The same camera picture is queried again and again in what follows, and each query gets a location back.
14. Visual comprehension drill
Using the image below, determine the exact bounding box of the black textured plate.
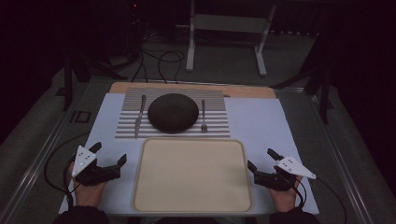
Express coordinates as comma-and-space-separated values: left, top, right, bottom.
147, 92, 200, 134

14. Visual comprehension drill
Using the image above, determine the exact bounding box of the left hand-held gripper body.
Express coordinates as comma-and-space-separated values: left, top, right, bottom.
71, 145, 122, 188

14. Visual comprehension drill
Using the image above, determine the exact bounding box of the striped placemat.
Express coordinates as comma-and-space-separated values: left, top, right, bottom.
114, 87, 232, 140

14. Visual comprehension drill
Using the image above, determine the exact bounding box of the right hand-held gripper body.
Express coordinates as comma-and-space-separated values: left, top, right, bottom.
253, 155, 318, 192

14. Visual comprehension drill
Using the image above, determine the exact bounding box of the white metal stand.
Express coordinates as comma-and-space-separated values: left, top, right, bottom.
185, 0, 277, 77

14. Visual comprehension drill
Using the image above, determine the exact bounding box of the hand-held gripper cable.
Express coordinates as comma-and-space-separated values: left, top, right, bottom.
43, 132, 92, 208
292, 174, 348, 224

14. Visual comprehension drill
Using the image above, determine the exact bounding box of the left hand-held gripper cable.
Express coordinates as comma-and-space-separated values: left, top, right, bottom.
43, 132, 92, 208

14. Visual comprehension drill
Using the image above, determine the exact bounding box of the black floor cable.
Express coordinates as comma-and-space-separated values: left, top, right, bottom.
157, 50, 186, 84

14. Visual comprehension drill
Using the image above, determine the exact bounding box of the person's left hand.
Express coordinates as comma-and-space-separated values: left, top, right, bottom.
67, 161, 108, 208

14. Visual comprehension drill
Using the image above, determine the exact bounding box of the person's right hand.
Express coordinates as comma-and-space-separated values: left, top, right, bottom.
268, 175, 303, 213

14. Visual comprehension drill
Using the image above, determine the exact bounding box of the right hand-held gripper cable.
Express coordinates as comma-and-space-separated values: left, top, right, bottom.
292, 174, 348, 224

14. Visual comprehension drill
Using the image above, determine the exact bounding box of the metal floor rail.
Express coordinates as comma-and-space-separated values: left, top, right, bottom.
306, 92, 372, 224
0, 90, 88, 224

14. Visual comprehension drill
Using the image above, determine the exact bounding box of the white paper sheet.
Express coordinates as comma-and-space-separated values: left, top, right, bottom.
58, 92, 320, 217

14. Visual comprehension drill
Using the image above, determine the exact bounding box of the silver table knife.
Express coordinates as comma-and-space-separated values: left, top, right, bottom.
134, 94, 148, 140

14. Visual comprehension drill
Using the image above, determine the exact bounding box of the black stand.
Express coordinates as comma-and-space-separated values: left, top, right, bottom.
270, 31, 335, 125
54, 46, 129, 112

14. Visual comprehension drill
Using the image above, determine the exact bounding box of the beige tray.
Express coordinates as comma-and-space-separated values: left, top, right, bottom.
131, 137, 254, 214

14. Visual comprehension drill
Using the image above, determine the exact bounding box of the silver fork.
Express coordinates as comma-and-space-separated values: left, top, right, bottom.
200, 99, 208, 133

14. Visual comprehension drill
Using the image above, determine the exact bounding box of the black rectangular floor bracket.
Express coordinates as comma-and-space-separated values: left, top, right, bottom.
69, 110, 92, 124

